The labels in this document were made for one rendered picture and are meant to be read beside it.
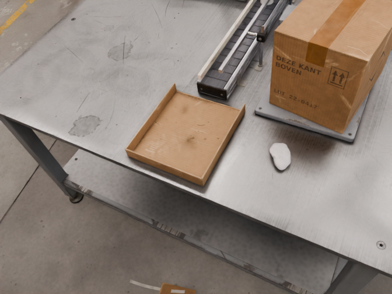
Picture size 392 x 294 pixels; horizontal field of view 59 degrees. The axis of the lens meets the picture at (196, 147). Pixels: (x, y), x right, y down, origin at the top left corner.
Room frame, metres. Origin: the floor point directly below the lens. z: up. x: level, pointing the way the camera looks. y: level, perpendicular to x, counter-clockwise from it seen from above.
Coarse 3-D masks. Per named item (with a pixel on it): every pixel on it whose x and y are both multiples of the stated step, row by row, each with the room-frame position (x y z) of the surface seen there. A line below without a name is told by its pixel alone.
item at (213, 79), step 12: (276, 0) 1.23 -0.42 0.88; (252, 12) 1.18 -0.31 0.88; (264, 12) 1.16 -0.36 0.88; (240, 24) 1.12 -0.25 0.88; (252, 36) 1.04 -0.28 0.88; (228, 48) 1.00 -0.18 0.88; (240, 48) 0.98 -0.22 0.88; (216, 60) 0.95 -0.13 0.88; (240, 60) 0.92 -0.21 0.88; (216, 72) 0.88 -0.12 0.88; (228, 72) 0.87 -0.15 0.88; (204, 84) 0.84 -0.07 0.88; (216, 84) 0.83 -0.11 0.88
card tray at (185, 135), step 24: (168, 96) 0.84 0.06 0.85; (192, 96) 0.84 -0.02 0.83; (168, 120) 0.76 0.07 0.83; (192, 120) 0.74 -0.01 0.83; (216, 120) 0.72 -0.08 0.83; (144, 144) 0.68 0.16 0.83; (168, 144) 0.66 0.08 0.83; (192, 144) 0.64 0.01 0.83; (216, 144) 0.62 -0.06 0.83; (168, 168) 0.56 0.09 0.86; (192, 168) 0.56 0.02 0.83
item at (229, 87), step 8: (280, 0) 1.23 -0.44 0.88; (280, 8) 1.20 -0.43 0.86; (272, 16) 1.13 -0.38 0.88; (264, 24) 1.09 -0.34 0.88; (272, 24) 1.14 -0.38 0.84; (256, 40) 1.01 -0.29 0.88; (256, 48) 1.01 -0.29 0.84; (248, 56) 0.94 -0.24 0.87; (240, 64) 0.90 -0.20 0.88; (248, 64) 0.95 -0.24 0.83; (240, 72) 0.89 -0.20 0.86; (200, 80) 0.86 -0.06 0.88; (232, 80) 0.83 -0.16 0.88; (200, 88) 0.85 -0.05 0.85; (208, 88) 0.83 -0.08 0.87; (224, 88) 0.81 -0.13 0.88; (232, 88) 0.84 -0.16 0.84; (216, 96) 0.82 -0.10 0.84; (224, 96) 0.80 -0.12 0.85
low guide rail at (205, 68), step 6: (252, 0) 1.20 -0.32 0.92; (246, 6) 1.17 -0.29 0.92; (246, 12) 1.15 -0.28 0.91; (240, 18) 1.11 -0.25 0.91; (234, 24) 1.07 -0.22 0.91; (234, 30) 1.06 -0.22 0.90; (228, 36) 1.02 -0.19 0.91; (222, 42) 0.99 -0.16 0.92; (216, 48) 0.96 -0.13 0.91; (222, 48) 0.98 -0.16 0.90; (216, 54) 0.94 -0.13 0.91; (210, 60) 0.91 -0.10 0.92; (204, 66) 0.88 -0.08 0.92; (210, 66) 0.90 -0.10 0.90; (204, 72) 0.87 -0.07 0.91; (198, 78) 0.85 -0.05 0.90
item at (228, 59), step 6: (264, 6) 1.08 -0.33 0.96; (258, 12) 1.05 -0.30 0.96; (252, 24) 0.99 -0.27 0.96; (246, 30) 0.97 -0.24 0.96; (240, 36) 0.94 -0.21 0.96; (240, 42) 0.91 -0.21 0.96; (234, 48) 0.89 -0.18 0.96; (228, 60) 0.84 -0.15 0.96; (222, 66) 0.81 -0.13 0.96; (222, 72) 0.80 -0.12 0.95
